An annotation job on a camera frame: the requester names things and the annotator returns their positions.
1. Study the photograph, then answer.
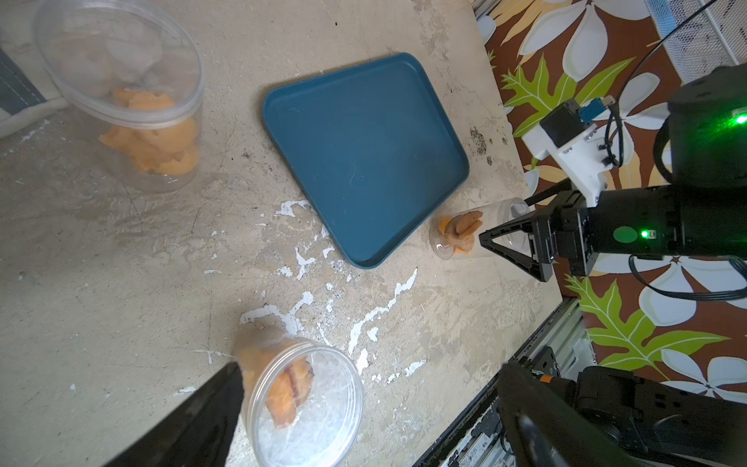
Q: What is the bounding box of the clear cookie jar back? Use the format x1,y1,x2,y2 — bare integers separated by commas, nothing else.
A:
31,1,205,193

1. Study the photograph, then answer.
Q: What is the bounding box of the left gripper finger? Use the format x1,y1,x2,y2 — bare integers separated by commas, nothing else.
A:
107,362,244,466

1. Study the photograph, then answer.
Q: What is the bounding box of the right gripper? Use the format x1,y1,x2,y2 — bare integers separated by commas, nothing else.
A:
479,178,589,282

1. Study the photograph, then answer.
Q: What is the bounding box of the white mesh basket right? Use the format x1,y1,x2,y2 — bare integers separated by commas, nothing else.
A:
645,0,746,84

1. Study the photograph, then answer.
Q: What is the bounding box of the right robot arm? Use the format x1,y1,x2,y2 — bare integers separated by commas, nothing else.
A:
480,65,746,466

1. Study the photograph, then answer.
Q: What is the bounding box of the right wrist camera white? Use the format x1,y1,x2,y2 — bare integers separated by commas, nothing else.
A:
521,97,615,208

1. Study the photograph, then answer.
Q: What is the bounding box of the teal plastic tray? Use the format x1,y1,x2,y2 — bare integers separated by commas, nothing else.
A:
262,53,470,269

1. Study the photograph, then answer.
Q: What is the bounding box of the clear cookie jar front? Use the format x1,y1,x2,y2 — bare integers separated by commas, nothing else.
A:
233,329,364,466

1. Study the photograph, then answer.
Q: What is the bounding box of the clear cookie jar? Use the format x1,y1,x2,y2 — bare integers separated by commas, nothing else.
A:
429,198,531,260
31,1,205,193
233,329,364,466

